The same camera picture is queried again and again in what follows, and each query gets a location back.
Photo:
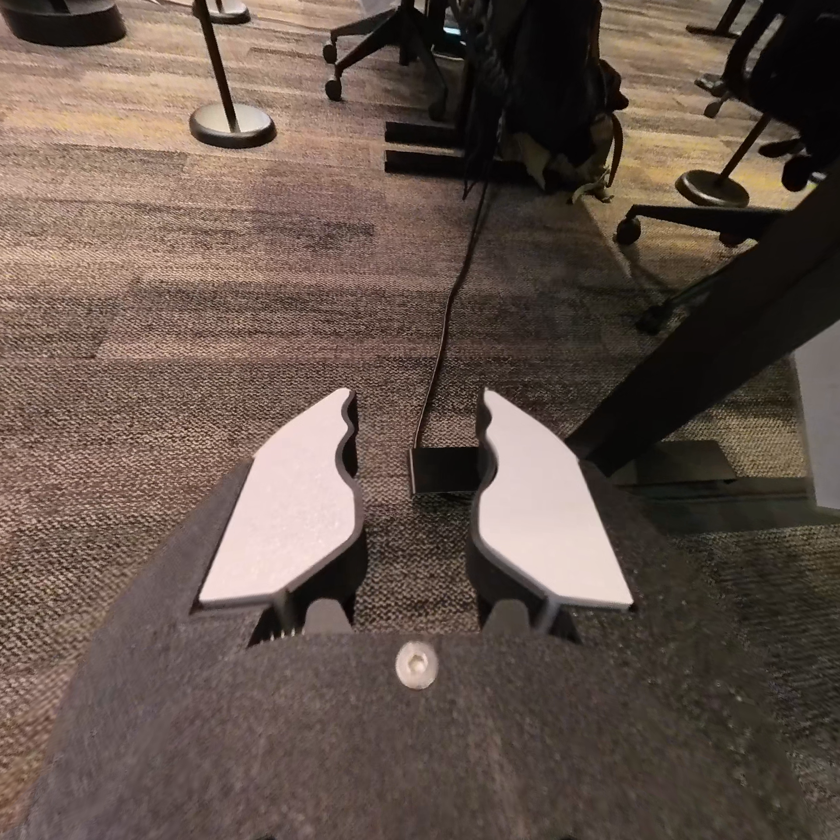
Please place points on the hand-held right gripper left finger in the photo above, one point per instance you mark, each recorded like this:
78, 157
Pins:
289, 505

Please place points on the grey desk side panel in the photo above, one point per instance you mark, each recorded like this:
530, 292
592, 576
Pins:
823, 426

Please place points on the black desk leg frame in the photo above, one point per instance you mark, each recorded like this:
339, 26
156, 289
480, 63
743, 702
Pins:
426, 157

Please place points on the black office chair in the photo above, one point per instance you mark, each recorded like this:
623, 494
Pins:
709, 213
387, 33

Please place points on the large black round floor base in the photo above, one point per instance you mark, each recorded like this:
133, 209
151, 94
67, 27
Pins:
59, 23

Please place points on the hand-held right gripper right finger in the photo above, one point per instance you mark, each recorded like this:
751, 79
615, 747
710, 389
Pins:
544, 512

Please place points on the black backpack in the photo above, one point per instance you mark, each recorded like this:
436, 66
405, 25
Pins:
551, 85

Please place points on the black stanchion with round base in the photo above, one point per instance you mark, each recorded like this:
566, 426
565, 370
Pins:
233, 128
229, 12

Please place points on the black stand with round base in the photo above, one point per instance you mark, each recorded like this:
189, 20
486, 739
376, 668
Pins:
712, 187

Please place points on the black slanted desk leg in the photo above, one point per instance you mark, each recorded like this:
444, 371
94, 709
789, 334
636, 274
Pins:
722, 341

